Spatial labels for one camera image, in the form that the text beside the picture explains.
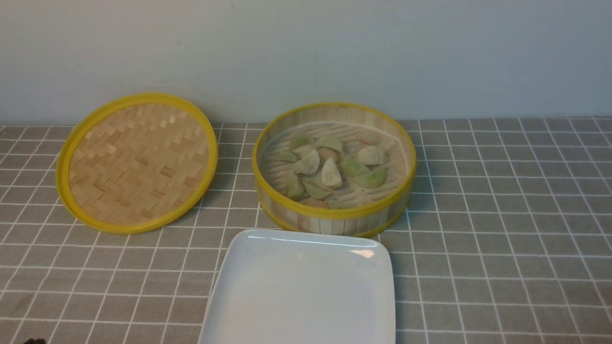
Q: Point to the pink dumpling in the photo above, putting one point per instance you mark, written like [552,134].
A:
[327,153]
[372,141]

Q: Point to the black object bottom left corner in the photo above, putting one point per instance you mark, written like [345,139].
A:
[35,341]

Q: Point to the pink dumpling front edge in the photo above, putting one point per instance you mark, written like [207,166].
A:
[312,202]

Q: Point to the white dumpling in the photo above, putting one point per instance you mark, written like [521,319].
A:
[371,155]
[330,175]

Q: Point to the small green dumpling far left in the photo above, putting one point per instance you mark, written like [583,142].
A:
[287,156]

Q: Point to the bamboo steamer lid yellow rim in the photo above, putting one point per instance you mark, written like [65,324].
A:
[137,163]

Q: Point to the white square ceramic plate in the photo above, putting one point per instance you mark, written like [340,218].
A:
[285,287]

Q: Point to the bamboo steamer basket yellow rim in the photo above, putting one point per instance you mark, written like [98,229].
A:
[354,211]

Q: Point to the pink dumpling back right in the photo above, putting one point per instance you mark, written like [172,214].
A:
[372,141]

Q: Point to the white dumpling right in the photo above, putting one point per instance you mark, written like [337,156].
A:
[371,155]

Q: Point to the white dumpling centre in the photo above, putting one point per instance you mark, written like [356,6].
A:
[330,175]

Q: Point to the grey checked tablecloth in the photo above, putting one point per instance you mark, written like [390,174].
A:
[507,239]

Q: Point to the pale green dumpling centre left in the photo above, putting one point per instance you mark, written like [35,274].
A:
[308,165]

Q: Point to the pink dumpling centre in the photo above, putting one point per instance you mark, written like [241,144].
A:
[327,153]

